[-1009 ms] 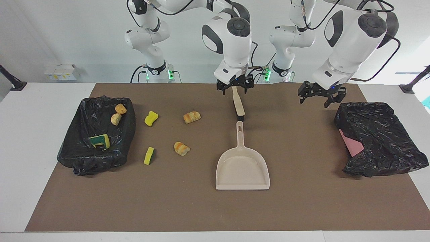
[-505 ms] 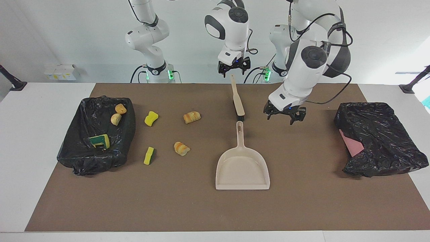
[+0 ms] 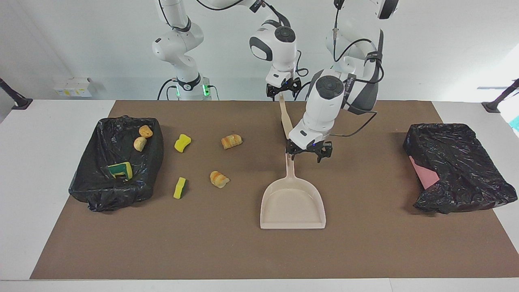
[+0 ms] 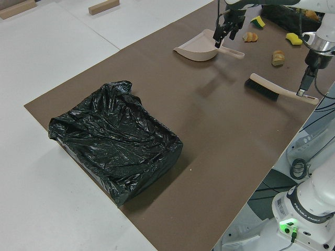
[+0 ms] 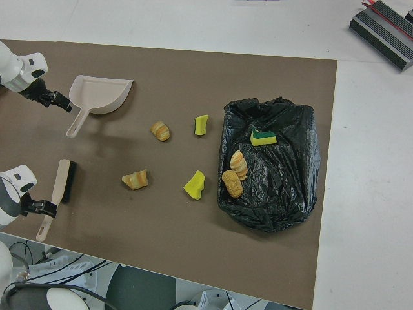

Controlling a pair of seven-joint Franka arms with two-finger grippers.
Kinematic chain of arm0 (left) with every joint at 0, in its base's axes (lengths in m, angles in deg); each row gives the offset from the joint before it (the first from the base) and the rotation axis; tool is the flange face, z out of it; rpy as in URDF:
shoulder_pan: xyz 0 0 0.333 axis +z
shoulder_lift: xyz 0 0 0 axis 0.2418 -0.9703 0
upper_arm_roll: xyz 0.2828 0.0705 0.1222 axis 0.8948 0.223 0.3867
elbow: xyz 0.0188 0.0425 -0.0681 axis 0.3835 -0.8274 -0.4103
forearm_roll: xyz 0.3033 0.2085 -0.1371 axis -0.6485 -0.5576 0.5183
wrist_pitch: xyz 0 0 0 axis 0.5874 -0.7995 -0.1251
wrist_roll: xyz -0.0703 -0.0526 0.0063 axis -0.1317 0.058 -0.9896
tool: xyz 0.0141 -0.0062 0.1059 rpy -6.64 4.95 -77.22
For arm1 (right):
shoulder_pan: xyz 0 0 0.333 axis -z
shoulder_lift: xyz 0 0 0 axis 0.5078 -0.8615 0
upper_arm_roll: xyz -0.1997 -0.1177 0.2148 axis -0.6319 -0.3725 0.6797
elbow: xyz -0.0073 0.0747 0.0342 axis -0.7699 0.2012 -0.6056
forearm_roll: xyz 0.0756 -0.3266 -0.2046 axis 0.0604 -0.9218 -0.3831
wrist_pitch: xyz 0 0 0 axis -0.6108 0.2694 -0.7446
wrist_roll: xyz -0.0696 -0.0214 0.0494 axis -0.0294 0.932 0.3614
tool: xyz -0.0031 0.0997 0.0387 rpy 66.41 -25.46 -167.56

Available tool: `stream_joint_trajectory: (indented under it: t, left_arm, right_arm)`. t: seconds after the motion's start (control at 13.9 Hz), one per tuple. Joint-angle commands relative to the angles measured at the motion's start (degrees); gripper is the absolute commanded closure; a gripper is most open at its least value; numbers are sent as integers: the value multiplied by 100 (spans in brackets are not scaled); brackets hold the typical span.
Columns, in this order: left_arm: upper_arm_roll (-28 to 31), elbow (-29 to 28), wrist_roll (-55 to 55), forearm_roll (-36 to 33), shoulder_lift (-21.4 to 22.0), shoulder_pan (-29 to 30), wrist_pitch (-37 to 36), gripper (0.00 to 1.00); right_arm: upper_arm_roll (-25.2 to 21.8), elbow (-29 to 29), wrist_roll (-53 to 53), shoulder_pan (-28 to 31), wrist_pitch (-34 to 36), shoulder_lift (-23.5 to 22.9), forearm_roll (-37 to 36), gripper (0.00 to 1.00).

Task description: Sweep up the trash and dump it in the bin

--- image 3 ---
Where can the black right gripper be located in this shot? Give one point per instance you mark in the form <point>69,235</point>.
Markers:
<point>284,85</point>

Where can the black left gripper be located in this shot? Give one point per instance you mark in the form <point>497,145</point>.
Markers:
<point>310,148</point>

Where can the beige hand brush black bristles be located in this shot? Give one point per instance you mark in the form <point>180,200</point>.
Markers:
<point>286,117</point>

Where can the beige plastic dustpan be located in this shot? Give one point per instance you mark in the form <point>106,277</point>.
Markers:
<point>292,202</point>

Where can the striped orange croissant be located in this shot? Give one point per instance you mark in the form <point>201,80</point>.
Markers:
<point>219,179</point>
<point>231,141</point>

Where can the curved yellow sponge piece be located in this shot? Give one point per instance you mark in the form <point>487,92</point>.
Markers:
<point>182,143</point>

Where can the rectangular yellow green sponge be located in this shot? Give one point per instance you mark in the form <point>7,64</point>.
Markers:
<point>180,188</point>

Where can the brown bread roll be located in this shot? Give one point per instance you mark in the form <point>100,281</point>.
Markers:
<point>145,131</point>

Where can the pale bread piece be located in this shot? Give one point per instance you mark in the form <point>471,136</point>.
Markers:
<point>140,144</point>

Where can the notched yellow green sponge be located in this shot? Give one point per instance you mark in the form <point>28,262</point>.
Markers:
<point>121,170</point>

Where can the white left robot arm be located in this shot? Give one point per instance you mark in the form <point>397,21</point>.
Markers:
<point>328,101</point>

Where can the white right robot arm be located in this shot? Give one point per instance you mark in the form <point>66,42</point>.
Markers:
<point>279,44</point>

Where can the pink plastic bin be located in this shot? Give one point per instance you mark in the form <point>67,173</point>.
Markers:
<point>425,178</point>

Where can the crumpled black trash bag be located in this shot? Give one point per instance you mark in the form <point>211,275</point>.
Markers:
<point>458,162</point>

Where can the black bag lined trash bin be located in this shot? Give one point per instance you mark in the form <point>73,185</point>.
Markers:
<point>117,194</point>

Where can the large brown table mat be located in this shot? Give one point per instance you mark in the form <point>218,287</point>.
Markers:
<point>243,251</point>

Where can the teal plastic object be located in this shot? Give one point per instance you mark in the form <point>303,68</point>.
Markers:
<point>516,123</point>

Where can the black camera stand foot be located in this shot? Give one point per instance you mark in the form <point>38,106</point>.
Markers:
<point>22,103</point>
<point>492,106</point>

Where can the white wall socket box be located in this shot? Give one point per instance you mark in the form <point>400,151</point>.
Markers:
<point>73,87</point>

